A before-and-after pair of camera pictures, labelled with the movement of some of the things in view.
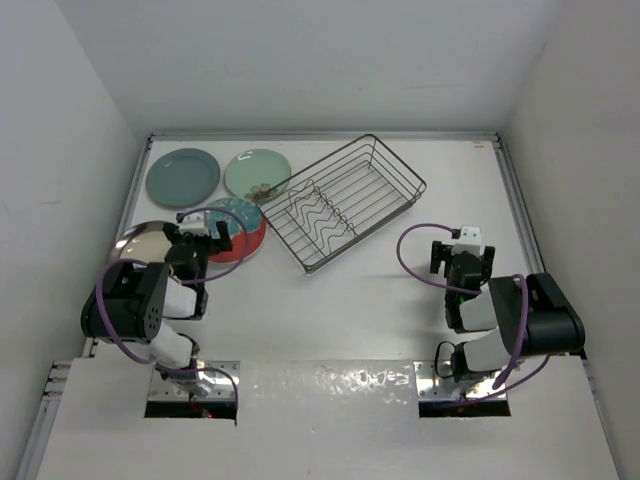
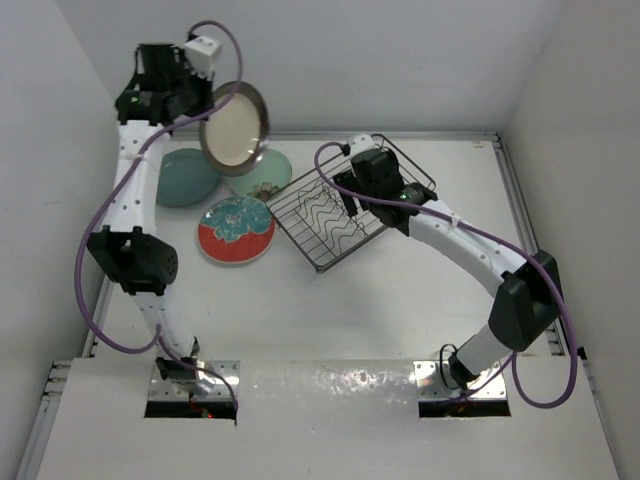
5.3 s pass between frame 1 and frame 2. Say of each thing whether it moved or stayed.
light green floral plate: stayed
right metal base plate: stayed
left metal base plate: stayed
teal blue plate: stayed
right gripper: moved
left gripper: moved
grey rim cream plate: moved
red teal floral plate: stayed
